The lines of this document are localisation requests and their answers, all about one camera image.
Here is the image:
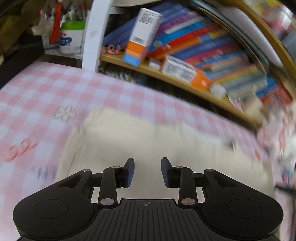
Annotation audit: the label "black bag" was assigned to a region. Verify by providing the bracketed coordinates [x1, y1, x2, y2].
[0, 35, 44, 87]

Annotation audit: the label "white tub green lid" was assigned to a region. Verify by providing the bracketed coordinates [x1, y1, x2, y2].
[60, 21, 85, 55]

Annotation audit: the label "olive green bag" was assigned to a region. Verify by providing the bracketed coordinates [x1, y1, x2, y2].
[0, 0, 49, 35]

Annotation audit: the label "flat white orange box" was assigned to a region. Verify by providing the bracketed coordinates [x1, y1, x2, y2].
[161, 55, 212, 90]

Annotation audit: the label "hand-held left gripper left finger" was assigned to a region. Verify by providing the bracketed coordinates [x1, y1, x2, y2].
[58, 158, 135, 208]

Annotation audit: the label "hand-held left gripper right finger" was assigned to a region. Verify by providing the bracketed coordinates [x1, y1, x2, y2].
[161, 157, 238, 207]

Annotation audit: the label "tall white orange box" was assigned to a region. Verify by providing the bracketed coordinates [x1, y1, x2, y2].
[122, 8, 163, 67]

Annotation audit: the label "cream T-shirt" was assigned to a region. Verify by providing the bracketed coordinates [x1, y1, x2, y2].
[55, 107, 277, 204]

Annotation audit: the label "pink checked table mat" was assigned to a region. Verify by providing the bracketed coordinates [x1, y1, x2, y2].
[0, 61, 296, 241]

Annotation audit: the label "white wooden bookshelf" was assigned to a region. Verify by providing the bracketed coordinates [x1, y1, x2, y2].
[82, 0, 296, 130]

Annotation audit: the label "pink scissors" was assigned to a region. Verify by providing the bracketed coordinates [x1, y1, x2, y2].
[100, 45, 122, 55]

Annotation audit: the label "white tablet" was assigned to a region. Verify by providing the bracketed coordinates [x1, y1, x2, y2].
[220, 7, 284, 67]

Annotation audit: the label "white pink plush bunny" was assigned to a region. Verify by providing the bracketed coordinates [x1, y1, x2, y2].
[257, 111, 296, 186]

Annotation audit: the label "row of colourful books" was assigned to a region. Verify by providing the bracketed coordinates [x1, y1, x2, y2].
[102, 0, 294, 109]

